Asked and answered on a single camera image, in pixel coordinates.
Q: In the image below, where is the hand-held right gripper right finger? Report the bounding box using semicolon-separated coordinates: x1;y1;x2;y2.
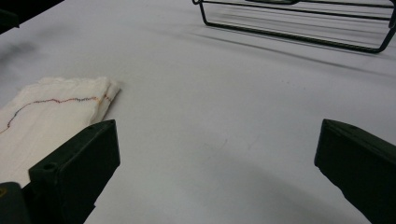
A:
314;119;396;224

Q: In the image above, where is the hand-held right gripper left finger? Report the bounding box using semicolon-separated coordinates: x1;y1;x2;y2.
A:
22;119;121;224

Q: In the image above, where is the white cloth with stitching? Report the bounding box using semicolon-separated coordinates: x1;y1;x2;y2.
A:
0;77;121;189

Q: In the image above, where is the black wire rack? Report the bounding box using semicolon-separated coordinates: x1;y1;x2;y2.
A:
191;0;396;54

